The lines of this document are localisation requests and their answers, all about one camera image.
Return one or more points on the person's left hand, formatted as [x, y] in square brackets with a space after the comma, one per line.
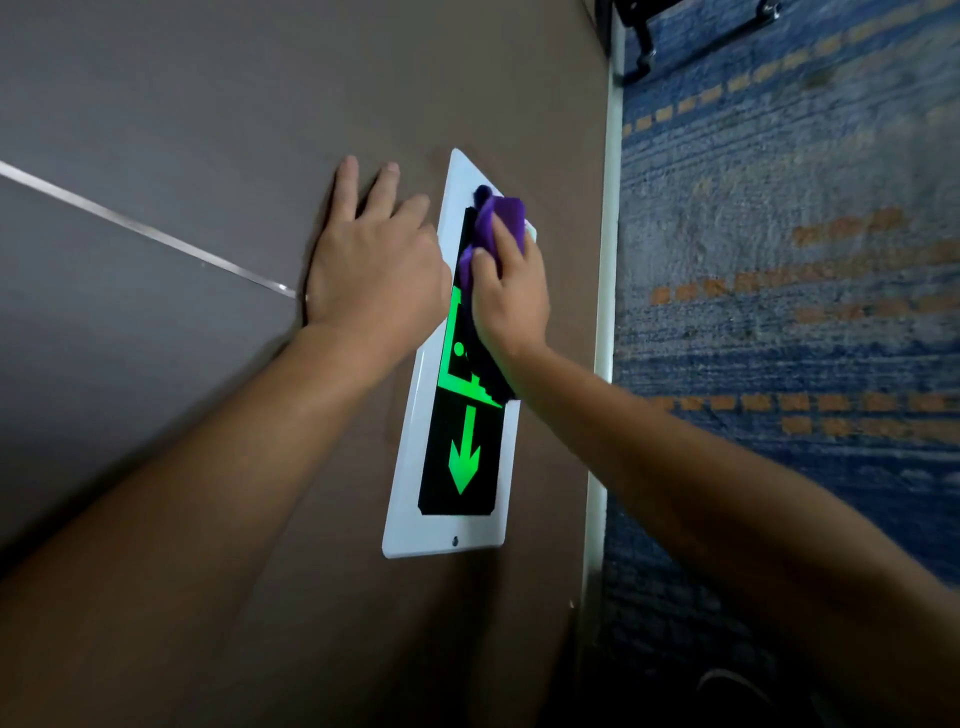
[375, 277]

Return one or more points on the person's right hand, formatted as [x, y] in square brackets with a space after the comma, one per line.
[514, 300]

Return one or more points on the person's right middle finger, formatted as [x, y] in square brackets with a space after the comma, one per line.
[533, 247]

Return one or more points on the person's right thumb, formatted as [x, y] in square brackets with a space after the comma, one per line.
[484, 271]

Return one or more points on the person's left little finger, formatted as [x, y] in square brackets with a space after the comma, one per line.
[346, 187]

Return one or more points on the person's left middle finger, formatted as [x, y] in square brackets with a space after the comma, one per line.
[412, 208]

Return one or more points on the purple cleaning cloth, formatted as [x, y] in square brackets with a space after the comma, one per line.
[487, 225]

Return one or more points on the person's left forearm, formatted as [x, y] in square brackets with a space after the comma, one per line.
[165, 525]

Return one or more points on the person's right forearm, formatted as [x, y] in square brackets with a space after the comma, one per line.
[735, 525]

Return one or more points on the white baseboard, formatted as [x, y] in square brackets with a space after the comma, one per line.
[604, 300]

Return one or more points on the white-framed green arrow exit sign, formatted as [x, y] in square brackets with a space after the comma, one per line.
[465, 450]

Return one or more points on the dark shoe with white sole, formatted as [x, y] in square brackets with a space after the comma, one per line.
[731, 686]

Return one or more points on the silver metal wall strip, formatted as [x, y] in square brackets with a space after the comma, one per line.
[150, 229]

